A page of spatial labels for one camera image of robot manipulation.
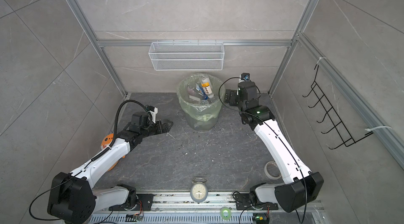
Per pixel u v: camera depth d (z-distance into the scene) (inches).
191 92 37.4
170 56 39.7
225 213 28.1
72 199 15.6
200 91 36.5
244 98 21.7
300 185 14.7
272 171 32.8
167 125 29.4
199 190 28.9
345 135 24.0
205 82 35.6
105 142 33.6
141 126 25.5
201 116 33.0
